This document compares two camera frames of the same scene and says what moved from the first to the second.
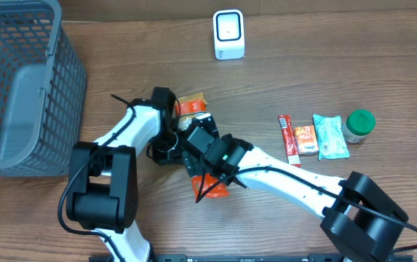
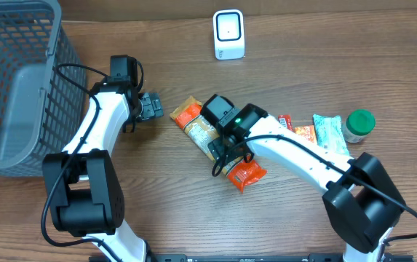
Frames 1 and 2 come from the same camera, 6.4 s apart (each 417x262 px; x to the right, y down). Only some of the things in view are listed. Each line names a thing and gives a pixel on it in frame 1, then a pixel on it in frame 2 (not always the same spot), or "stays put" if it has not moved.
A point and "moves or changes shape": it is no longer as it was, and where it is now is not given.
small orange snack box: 306,140 stays put
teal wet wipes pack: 331,141 stays put
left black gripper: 180,130 → 151,107
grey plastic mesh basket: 30,89 stays put
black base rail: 275,257 stays put
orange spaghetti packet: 207,186 moves or changes shape
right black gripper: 192,165 → 221,156
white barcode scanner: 229,34 stays put
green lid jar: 357,124 stays put
